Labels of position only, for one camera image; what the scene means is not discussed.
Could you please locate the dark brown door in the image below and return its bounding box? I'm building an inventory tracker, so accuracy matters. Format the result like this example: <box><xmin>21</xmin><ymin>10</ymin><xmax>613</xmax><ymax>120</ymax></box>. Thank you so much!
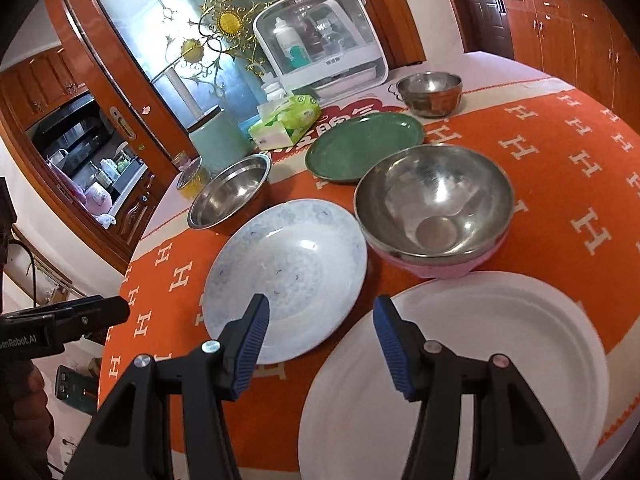
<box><xmin>452</xmin><ymin>0</ymin><xmax>516</xmax><ymax>61</ymax></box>

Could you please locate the green plate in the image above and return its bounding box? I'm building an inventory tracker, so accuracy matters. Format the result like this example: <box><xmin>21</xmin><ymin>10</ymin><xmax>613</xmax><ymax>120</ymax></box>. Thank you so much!
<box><xmin>305</xmin><ymin>112</ymin><xmax>427</xmax><ymax>182</ymax></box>

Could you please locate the wooden kitchen base cabinet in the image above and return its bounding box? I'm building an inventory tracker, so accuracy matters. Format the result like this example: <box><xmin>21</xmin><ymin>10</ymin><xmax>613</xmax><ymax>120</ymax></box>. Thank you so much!
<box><xmin>107</xmin><ymin>170</ymin><xmax>161</xmax><ymax>241</ymax></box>

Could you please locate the small steel bowl with handles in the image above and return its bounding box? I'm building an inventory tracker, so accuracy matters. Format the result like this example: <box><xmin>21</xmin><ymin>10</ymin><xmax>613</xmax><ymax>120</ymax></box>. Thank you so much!
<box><xmin>389</xmin><ymin>72</ymin><xmax>463</xmax><ymax>118</ymax></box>

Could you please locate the mint green canister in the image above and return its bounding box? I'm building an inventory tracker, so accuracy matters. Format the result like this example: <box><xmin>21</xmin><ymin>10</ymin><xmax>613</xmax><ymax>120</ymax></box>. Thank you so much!
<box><xmin>187</xmin><ymin>105</ymin><xmax>256</xmax><ymax>173</ymax></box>

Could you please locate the white pink kettle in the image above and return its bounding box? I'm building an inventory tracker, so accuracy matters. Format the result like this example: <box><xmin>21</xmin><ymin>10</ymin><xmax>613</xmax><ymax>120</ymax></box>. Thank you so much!
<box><xmin>82</xmin><ymin>182</ymin><xmax>113</xmax><ymax>216</ymax></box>

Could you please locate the wide steel basin bowl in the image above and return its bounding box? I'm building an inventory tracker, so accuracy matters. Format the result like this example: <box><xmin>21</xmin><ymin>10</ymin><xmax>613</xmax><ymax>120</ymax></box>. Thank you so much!
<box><xmin>187</xmin><ymin>154</ymin><xmax>272</xmax><ymax>235</ymax></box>

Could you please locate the glass jar with yellow contents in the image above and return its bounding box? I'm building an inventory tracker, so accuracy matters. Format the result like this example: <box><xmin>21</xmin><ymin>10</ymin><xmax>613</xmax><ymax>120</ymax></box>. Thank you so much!
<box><xmin>175</xmin><ymin>157</ymin><xmax>211</xmax><ymax>201</ymax></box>

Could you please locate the green smartphone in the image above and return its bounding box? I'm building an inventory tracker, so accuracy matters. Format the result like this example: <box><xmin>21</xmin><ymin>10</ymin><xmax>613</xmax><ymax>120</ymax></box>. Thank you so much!
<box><xmin>55</xmin><ymin>365</ymin><xmax>96</xmax><ymax>413</ymax></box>

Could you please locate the silver door handle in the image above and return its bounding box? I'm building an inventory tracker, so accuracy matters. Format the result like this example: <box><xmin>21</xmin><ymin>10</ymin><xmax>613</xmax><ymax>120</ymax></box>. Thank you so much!
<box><xmin>111</xmin><ymin>107</ymin><xmax>136</xmax><ymax>141</ymax></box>

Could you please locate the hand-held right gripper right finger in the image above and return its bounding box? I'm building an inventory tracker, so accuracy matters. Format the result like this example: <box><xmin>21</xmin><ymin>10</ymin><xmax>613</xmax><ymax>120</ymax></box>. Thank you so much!
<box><xmin>374</xmin><ymin>295</ymin><xmax>583</xmax><ymax>480</ymax></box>

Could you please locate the small white bottle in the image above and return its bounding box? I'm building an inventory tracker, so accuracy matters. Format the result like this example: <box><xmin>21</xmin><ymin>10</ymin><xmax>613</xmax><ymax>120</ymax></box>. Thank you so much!
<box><xmin>263</xmin><ymin>80</ymin><xmax>290</xmax><ymax>103</ymax></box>

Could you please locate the wooden kitchen wall cabinet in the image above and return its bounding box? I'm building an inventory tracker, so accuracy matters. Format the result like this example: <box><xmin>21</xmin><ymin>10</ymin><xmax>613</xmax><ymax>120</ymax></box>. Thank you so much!
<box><xmin>0</xmin><ymin>45</ymin><xmax>91</xmax><ymax>111</ymax></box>

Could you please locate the steel bowl with pink outside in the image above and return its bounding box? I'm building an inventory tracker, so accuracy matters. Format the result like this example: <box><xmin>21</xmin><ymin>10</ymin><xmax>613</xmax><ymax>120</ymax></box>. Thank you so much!
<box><xmin>353</xmin><ymin>145</ymin><xmax>516</xmax><ymax>280</ymax></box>

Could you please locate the large white plate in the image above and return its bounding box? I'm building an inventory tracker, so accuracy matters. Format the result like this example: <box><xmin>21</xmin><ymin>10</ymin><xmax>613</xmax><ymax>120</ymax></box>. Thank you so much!
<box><xmin>298</xmin><ymin>271</ymin><xmax>611</xmax><ymax>480</ymax></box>

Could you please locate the dark carved wooden furniture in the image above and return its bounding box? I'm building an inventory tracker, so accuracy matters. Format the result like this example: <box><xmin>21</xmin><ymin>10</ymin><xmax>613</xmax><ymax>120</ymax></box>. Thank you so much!
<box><xmin>0</xmin><ymin>176</ymin><xmax>17</xmax><ymax>271</ymax></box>

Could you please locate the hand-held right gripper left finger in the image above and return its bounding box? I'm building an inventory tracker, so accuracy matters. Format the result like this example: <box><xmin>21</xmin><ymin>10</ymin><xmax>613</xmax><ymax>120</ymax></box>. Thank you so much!
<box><xmin>72</xmin><ymin>294</ymin><xmax>271</xmax><ymax>480</ymax></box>

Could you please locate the person's left forearm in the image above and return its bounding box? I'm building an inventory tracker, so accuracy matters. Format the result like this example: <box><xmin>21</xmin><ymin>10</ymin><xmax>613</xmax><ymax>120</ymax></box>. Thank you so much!
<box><xmin>0</xmin><ymin>355</ymin><xmax>56</xmax><ymax>480</ymax></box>

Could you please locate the orange wooden cabinet row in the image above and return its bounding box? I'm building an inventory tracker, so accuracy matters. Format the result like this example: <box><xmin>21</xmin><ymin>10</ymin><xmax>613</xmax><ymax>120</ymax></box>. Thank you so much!
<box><xmin>500</xmin><ymin>0</ymin><xmax>640</xmax><ymax>121</ymax></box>

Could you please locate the orange patterned tablecloth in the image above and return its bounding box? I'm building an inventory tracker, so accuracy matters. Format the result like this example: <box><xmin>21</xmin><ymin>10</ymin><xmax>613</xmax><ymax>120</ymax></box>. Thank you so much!
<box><xmin>97</xmin><ymin>52</ymin><xmax>640</xmax><ymax>480</ymax></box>

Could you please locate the white paper roll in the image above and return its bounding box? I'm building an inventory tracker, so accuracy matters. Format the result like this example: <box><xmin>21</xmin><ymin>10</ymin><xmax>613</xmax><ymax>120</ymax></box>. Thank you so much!
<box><xmin>165</xmin><ymin>67</ymin><xmax>203</xmax><ymax>126</ymax></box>

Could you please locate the white plate with blue pattern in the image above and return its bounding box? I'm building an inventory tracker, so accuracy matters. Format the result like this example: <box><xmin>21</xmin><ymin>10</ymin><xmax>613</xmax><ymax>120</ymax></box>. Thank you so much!
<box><xmin>201</xmin><ymin>200</ymin><xmax>368</xmax><ymax>366</ymax></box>

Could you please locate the black range hood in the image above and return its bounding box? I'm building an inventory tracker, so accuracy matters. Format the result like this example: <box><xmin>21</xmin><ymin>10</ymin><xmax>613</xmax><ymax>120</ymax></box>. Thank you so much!
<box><xmin>25</xmin><ymin>95</ymin><xmax>101</xmax><ymax>136</ymax></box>

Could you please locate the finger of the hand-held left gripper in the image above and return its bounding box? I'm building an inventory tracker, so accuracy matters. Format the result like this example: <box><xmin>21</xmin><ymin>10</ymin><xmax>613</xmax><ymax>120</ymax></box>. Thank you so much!
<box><xmin>30</xmin><ymin>296</ymin><xmax>132</xmax><ymax>346</ymax></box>

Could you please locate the white bottle with teal print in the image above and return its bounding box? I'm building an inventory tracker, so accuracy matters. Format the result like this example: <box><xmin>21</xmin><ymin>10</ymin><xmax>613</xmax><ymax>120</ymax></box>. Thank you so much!
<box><xmin>273</xmin><ymin>17</ymin><xmax>308</xmax><ymax>68</ymax></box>

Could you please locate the white countertop sterilizer cabinet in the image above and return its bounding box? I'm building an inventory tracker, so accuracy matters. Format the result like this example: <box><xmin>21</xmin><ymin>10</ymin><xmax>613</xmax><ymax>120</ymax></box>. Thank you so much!
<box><xmin>252</xmin><ymin>0</ymin><xmax>390</xmax><ymax>101</ymax></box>

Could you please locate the glass sliding door gold ornament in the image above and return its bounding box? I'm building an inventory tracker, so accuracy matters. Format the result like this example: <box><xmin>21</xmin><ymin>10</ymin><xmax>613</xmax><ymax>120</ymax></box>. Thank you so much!
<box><xmin>45</xmin><ymin>0</ymin><xmax>426</xmax><ymax>171</ymax></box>

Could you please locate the green tissue pack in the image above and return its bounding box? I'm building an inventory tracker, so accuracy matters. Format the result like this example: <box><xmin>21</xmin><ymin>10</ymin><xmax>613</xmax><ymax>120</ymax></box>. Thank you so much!
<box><xmin>248</xmin><ymin>94</ymin><xmax>322</xmax><ymax>150</ymax></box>

